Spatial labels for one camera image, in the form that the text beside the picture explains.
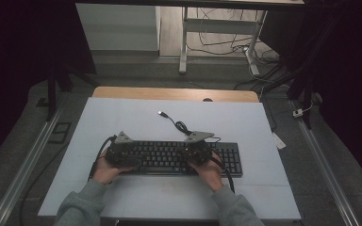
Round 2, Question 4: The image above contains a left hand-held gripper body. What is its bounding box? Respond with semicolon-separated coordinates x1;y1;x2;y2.
104;130;143;169

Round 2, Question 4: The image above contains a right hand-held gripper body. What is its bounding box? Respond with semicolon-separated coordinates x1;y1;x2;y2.
176;130;216;167

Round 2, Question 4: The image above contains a black computer keyboard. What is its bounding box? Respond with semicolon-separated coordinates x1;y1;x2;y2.
119;140;244;178

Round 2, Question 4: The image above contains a person's left hand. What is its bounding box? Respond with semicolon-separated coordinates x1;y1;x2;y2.
91;148;134;186

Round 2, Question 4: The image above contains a person's right hand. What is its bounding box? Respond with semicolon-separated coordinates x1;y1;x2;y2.
188;151;226;193

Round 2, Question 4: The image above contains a black floor plate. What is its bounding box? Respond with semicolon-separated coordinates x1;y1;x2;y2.
48;121;73;145

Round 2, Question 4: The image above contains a white paper tag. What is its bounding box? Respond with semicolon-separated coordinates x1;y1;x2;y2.
271;131;288;151

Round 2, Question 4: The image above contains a black metal stand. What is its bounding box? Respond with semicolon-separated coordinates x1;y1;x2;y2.
286;62;316;130
45;60;99;122

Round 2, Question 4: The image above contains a white cabinet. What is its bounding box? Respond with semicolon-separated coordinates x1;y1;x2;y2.
75;3;161;52

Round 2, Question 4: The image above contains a desk with white legs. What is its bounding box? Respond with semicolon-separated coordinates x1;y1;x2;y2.
74;0;305;76

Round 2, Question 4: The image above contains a dark curtain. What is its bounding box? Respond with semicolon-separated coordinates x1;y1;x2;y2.
0;0;97;172
259;0;362;191

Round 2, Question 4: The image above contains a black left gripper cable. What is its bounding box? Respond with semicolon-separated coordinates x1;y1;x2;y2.
88;135;118;182

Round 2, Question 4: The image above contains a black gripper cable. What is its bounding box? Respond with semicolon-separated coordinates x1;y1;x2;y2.
210;153;237;194
88;135;118;182

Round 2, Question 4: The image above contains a black keyboard cable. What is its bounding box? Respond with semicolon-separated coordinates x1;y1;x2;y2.
157;110;222;144

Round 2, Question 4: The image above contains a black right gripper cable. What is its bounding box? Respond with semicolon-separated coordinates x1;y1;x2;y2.
210;153;237;194

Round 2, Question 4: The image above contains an aluminium rail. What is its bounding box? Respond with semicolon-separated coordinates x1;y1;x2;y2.
0;103;64;226
290;100;361;226

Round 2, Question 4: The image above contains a tangle of floor cables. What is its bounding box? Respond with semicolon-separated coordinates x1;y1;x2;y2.
187;8;281;65

